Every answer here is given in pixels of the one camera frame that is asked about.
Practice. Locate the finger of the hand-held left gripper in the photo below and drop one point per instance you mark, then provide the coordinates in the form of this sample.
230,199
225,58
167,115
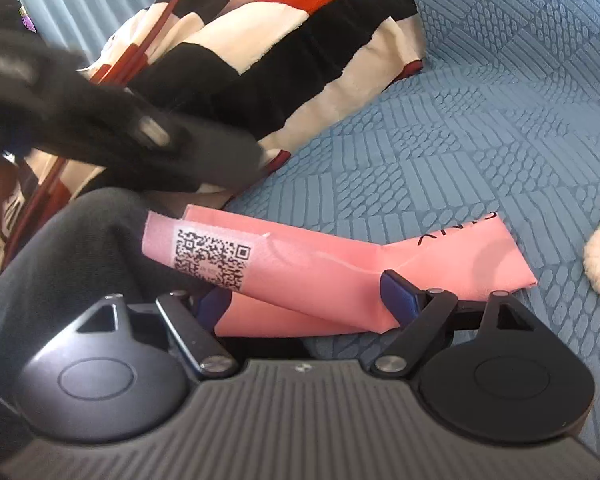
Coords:
180,145

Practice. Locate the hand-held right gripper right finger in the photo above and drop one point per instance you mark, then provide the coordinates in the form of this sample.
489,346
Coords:
399,301

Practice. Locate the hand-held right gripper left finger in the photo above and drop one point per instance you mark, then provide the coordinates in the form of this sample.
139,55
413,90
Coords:
212,306

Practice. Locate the pink plastic package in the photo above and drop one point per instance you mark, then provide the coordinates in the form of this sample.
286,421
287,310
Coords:
300,265

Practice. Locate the blue curtain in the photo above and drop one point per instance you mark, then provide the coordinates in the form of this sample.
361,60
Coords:
90,0

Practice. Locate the blue textured sofa cover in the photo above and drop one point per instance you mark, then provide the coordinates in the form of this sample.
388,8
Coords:
430,160

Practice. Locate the red black white striped blanket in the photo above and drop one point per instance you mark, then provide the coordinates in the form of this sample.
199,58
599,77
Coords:
290,50

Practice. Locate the person's leg in dark pants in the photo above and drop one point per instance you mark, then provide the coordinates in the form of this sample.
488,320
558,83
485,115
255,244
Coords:
70,260

